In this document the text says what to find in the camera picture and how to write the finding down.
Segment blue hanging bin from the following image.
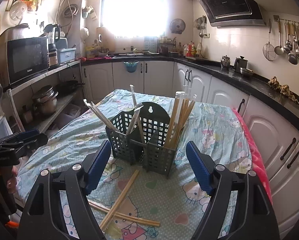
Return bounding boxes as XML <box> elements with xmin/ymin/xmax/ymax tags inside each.
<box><xmin>124</xmin><ymin>61</ymin><xmax>139</xmax><ymax>73</ymax></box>

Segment steel ladle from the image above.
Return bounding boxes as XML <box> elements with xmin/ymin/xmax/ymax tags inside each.
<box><xmin>274</xmin><ymin>20</ymin><xmax>284</xmax><ymax>56</ymax></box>

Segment dark green utensil caddy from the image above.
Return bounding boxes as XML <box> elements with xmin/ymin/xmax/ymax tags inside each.
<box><xmin>106</xmin><ymin>102</ymin><xmax>176</xmax><ymax>177</ymax></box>

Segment bundle of chopsticks in caddy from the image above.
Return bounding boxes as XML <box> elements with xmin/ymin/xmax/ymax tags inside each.
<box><xmin>164</xmin><ymin>91</ymin><xmax>195</xmax><ymax>150</ymax></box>

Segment small steel teapot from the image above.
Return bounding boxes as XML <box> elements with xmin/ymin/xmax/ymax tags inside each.
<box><xmin>220</xmin><ymin>55</ymin><xmax>230</xmax><ymax>69</ymax></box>

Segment black electric kettle blender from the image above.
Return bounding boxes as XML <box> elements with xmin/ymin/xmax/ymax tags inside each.
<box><xmin>43</xmin><ymin>24</ymin><xmax>61</xmax><ymax>68</ymax></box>

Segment bamboo chopstick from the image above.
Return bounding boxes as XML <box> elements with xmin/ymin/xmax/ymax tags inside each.
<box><xmin>100</xmin><ymin>170</ymin><xmax>140</xmax><ymax>231</ymax></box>

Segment pink blanket under cloth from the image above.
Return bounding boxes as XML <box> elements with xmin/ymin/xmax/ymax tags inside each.
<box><xmin>232</xmin><ymin>109</ymin><xmax>273</xmax><ymax>204</ymax></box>

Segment black steel kettle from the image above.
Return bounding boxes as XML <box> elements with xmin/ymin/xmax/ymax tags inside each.
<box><xmin>233</xmin><ymin>56</ymin><xmax>248</xmax><ymax>72</ymax></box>

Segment red condiment bottles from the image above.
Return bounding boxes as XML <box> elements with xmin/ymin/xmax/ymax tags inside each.
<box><xmin>183</xmin><ymin>41</ymin><xmax>203</xmax><ymax>58</ymax></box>

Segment wire skimmer strainer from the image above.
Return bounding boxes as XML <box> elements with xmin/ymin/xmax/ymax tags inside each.
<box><xmin>262</xmin><ymin>20</ymin><xmax>276</xmax><ymax>62</ymax></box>

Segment wrapped chopstick in caddy right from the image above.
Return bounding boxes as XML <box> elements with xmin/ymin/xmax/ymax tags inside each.
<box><xmin>126</xmin><ymin>85</ymin><xmax>145</xmax><ymax>144</ymax></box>

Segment black microwave oven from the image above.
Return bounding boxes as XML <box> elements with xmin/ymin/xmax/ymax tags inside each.
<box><xmin>6</xmin><ymin>37</ymin><xmax>49</xmax><ymax>84</ymax></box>

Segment black range hood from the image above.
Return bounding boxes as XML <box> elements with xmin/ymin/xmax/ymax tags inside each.
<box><xmin>197</xmin><ymin>0</ymin><xmax>265</xmax><ymax>27</ymax></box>

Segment person's left hand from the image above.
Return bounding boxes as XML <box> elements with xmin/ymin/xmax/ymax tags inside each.
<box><xmin>6</xmin><ymin>166</ymin><xmax>18</xmax><ymax>194</ymax></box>

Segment steel cooking pot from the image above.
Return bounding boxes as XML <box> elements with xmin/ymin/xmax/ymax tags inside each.
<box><xmin>32</xmin><ymin>85</ymin><xmax>58</xmax><ymax>116</ymax></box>

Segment dried ginger pile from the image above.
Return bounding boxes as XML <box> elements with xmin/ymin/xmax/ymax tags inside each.
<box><xmin>268</xmin><ymin>77</ymin><xmax>299</xmax><ymax>105</ymax></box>

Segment bamboo chopstick crosswise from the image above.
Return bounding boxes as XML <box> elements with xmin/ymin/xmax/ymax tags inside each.
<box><xmin>88</xmin><ymin>200</ymin><xmax>160</xmax><ymax>227</ymax></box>

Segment blue plastic storage box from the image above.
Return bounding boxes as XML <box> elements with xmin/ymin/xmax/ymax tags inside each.
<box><xmin>56</xmin><ymin>37</ymin><xmax>76</xmax><ymax>64</ymax></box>

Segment wall ventilation fan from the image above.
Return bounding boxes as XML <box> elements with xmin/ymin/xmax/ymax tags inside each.
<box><xmin>169</xmin><ymin>18</ymin><xmax>186</xmax><ymax>34</ymax></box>

